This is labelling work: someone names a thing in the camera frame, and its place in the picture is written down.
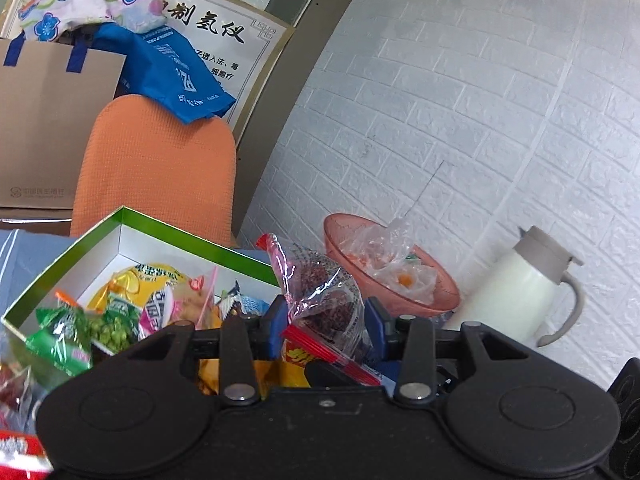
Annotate blue bag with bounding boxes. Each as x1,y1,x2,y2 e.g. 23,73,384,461
92,24,236,125

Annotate silver blue snack packet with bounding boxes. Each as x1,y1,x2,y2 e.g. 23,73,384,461
215,280,273,318

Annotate clear plastic bag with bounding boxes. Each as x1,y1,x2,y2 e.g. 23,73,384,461
340,217,436,308

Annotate clear red-edged snack packet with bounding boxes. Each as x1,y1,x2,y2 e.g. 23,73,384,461
256,232,386,387

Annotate orange chair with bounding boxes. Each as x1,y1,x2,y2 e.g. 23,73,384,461
70,94,237,248

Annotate clear packet red contents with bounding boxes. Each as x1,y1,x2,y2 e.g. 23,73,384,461
0,360,36,433

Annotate green pea snack packet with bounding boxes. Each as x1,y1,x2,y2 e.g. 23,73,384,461
25,290,143,377

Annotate framed wall poster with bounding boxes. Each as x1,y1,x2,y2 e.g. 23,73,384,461
152,0,296,133

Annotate brown paper bag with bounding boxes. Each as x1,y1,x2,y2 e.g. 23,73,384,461
0,37,126,221

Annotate green cardboard box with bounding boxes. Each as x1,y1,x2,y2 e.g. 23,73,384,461
1,205,283,396

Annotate pink-edged biscuit packet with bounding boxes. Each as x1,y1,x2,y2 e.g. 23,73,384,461
137,267,221,341

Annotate orange snack packet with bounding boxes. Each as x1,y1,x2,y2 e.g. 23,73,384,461
196,357,312,397

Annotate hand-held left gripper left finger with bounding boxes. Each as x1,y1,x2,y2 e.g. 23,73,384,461
117,297,289,407

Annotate white thermos jug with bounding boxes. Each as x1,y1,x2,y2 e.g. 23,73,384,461
457,225,586,348

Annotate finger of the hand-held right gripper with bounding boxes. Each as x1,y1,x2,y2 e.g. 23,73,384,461
305,361,383,388

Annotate pink plastic bowl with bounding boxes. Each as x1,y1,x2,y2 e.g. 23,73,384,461
322,213,461,318

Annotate red biscuit snack packet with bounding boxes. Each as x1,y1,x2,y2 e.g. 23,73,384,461
0,430,53,480

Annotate yellow printed snack packet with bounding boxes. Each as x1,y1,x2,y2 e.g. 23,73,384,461
87,262,193,321

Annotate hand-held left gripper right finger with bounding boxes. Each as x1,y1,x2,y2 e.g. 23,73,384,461
364,297,536,404

